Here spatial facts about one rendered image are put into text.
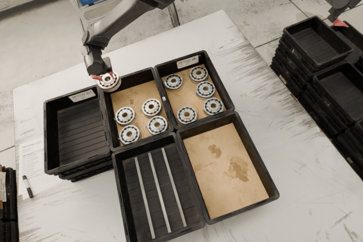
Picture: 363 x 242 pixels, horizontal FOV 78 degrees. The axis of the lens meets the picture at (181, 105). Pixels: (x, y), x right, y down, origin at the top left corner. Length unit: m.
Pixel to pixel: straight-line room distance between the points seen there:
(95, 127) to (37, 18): 2.66
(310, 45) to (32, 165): 2.03
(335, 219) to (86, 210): 1.15
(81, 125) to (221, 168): 0.76
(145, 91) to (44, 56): 2.03
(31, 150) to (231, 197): 1.14
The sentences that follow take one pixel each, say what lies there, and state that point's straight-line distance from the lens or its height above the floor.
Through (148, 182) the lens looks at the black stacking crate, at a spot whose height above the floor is 0.83.
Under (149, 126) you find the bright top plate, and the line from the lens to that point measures 1.14.
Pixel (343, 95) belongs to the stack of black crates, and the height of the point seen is 0.38.
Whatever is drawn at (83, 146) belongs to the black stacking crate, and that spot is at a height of 0.83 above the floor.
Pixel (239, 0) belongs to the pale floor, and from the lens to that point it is 3.14.
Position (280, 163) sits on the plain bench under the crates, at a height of 0.70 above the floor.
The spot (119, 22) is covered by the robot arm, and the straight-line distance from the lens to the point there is 0.76.
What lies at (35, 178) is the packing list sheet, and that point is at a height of 0.70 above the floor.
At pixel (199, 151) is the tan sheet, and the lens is 1.09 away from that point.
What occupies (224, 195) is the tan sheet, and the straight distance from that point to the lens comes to 1.05.
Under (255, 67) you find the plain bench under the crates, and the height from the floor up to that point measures 0.70.
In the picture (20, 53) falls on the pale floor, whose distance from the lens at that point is 3.38.
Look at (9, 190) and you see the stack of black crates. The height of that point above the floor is 0.28.
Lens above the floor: 1.87
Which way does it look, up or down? 61 degrees down
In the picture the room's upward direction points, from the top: 12 degrees counter-clockwise
